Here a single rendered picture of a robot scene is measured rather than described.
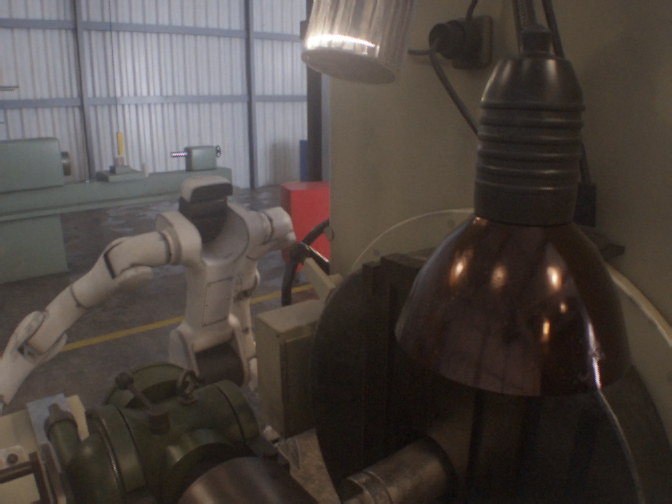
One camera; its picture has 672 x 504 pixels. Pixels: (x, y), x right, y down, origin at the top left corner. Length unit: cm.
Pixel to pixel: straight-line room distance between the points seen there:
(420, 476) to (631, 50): 52
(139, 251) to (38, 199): 498
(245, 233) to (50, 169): 481
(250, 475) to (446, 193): 45
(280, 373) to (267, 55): 1066
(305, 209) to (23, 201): 307
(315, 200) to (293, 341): 402
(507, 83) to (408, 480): 49
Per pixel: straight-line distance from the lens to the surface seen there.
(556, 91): 29
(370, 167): 82
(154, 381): 90
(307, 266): 93
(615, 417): 53
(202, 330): 147
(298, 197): 490
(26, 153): 602
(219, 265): 135
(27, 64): 995
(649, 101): 57
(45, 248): 615
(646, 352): 58
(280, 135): 1159
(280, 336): 96
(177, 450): 79
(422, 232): 72
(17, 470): 83
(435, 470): 68
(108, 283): 127
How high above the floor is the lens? 173
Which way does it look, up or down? 16 degrees down
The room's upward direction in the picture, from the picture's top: straight up
